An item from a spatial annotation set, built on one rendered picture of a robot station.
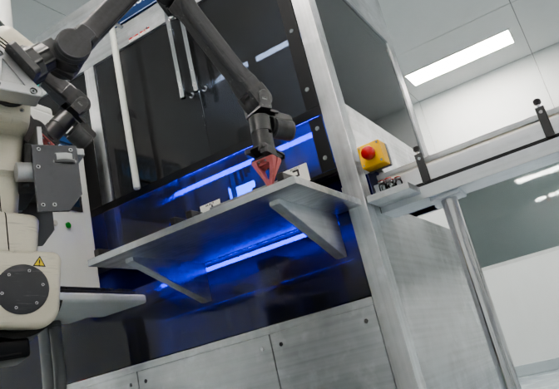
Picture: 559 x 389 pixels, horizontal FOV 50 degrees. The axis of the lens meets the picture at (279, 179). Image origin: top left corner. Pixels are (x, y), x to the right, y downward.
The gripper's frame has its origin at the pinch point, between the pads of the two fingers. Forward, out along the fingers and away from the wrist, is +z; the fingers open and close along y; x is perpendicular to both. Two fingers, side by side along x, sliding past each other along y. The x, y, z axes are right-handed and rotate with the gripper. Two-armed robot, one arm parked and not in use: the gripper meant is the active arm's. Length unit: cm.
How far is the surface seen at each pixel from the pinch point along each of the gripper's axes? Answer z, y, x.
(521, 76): -241, 468, -44
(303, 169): -15.4, 30.5, 4.7
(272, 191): 5.9, -7.2, -4.3
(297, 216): 8.3, 7.1, -2.4
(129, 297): 11, 16, 67
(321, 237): 11.5, 19.4, -2.2
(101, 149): -55, 26, 86
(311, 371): 43, 37, 18
